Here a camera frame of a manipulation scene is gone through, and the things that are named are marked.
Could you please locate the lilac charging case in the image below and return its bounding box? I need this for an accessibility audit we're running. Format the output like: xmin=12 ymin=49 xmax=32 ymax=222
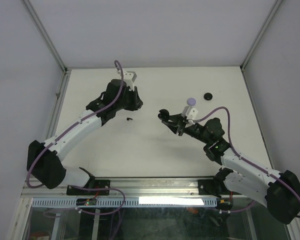
xmin=186 ymin=97 xmax=197 ymax=107

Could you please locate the metal corner frame post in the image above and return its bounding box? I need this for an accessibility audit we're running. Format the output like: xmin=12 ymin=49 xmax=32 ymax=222
xmin=240 ymin=0 xmax=285 ymax=72

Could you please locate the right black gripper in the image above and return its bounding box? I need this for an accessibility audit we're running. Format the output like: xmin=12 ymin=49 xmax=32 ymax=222
xmin=161 ymin=113 xmax=211 ymax=145

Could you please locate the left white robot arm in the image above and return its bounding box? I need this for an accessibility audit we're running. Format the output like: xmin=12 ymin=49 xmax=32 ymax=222
xmin=26 ymin=79 xmax=143 ymax=195

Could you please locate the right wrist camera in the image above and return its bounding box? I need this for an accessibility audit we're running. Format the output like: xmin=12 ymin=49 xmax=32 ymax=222
xmin=181 ymin=105 xmax=199 ymax=125

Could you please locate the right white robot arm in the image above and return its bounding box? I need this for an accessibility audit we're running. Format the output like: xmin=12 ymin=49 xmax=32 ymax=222
xmin=158 ymin=106 xmax=300 ymax=225

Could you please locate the white slotted cable duct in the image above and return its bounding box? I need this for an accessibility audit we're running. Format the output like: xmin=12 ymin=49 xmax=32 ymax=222
xmin=32 ymin=196 xmax=217 ymax=209

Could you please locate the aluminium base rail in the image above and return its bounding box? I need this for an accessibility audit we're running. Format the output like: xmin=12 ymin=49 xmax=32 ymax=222
xmin=21 ymin=176 xmax=290 ymax=200

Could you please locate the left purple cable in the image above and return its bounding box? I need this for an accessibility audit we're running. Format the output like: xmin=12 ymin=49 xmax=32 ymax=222
xmin=26 ymin=59 xmax=126 ymax=188

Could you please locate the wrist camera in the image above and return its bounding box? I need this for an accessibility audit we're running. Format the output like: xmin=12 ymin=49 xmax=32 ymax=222
xmin=117 ymin=69 xmax=137 ymax=92
xmin=181 ymin=105 xmax=199 ymax=125

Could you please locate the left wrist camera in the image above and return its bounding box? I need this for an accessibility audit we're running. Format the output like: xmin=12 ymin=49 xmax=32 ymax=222
xmin=117 ymin=69 xmax=137 ymax=92

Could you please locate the left metal frame post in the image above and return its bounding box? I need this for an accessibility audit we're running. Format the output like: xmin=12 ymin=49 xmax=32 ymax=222
xmin=20 ymin=0 xmax=68 ymax=74

